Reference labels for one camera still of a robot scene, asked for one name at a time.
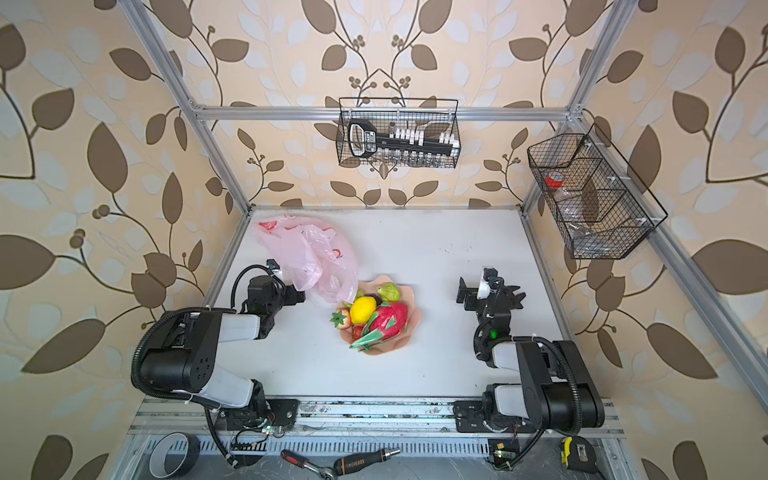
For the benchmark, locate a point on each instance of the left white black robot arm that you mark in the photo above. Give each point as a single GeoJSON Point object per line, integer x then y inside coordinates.
{"type": "Point", "coordinates": [177, 357]}

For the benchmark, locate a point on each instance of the black tape roll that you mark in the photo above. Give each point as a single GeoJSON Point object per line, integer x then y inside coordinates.
{"type": "Point", "coordinates": [174, 456]}

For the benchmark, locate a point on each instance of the black socket tool set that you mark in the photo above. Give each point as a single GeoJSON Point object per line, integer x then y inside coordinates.
{"type": "Point", "coordinates": [365, 141]}

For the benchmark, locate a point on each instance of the dark purple fruit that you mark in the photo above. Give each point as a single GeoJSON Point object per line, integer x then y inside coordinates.
{"type": "Point", "coordinates": [375, 297]}

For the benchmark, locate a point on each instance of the yellow lemon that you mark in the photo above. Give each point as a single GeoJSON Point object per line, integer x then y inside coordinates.
{"type": "Point", "coordinates": [362, 310]}

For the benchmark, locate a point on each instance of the pink plastic bag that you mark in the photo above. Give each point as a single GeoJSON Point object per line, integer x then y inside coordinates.
{"type": "Point", "coordinates": [315, 254]}

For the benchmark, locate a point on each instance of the red strawberry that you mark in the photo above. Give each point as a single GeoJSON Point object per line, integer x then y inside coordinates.
{"type": "Point", "coordinates": [357, 332]}

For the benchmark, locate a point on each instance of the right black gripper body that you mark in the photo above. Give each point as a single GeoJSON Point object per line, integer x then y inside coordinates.
{"type": "Point", "coordinates": [498, 297]}

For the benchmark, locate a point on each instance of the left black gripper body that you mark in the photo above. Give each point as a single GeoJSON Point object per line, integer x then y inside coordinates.
{"type": "Point", "coordinates": [288, 294]}

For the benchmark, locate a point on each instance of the small green circuit board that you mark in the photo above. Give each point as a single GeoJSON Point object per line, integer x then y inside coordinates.
{"type": "Point", "coordinates": [502, 453]}

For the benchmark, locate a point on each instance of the red handled ratchet wrench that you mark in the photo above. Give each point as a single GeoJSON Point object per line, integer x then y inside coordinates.
{"type": "Point", "coordinates": [299, 461]}

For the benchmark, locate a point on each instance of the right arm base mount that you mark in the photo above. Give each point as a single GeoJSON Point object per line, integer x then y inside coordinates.
{"type": "Point", "coordinates": [470, 417]}

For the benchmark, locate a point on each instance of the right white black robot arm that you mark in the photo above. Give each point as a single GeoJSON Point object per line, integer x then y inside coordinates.
{"type": "Point", "coordinates": [555, 391]}

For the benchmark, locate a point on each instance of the orange persimmon with green calyx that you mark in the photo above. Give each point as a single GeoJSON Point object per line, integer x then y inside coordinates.
{"type": "Point", "coordinates": [341, 319]}

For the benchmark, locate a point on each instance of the yellow black tape measure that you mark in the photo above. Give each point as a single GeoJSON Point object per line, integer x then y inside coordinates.
{"type": "Point", "coordinates": [578, 454]}

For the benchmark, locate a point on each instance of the black wire basket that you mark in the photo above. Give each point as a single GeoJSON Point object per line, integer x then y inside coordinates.
{"type": "Point", "coordinates": [435, 115]}
{"type": "Point", "coordinates": [600, 200]}

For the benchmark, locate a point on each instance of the pink dragon fruit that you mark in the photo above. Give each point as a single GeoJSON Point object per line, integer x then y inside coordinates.
{"type": "Point", "coordinates": [388, 321]}

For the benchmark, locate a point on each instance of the black orange screwdriver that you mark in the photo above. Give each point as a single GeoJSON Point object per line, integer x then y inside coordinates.
{"type": "Point", "coordinates": [358, 461]}

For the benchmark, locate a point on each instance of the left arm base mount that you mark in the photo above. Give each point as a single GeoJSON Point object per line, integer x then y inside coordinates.
{"type": "Point", "coordinates": [278, 412]}

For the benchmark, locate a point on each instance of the back black wire basket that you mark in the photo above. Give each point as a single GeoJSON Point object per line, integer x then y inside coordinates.
{"type": "Point", "coordinates": [435, 115]}

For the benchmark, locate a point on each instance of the clear bottle with red cap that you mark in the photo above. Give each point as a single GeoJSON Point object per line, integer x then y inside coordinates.
{"type": "Point", "coordinates": [575, 209]}

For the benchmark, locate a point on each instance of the right black wire basket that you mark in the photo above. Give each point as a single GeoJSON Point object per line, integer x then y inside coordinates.
{"type": "Point", "coordinates": [600, 200]}

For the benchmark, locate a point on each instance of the green pear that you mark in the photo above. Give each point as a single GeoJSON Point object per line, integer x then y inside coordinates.
{"type": "Point", "coordinates": [389, 292]}

